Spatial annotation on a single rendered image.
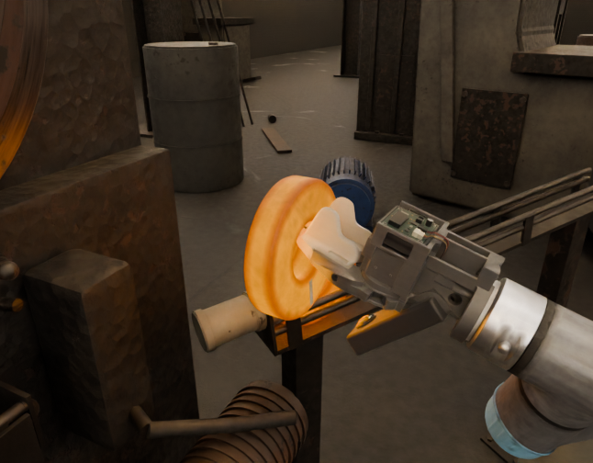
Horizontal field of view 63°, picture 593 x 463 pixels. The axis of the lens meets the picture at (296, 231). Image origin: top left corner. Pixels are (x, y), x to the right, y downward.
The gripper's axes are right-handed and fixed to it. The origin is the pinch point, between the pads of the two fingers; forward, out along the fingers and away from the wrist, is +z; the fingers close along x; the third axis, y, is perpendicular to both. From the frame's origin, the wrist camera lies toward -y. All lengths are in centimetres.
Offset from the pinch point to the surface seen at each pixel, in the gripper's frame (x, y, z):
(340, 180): -163, -65, 50
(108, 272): 10.7, -9.8, 15.8
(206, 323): 1.0, -18.7, 7.8
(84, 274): 12.5, -10.2, 17.5
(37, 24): 14.0, 14.6, 22.9
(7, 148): 19.0, 5.4, 19.8
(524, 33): -237, 16, 9
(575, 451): -27, -28, -44
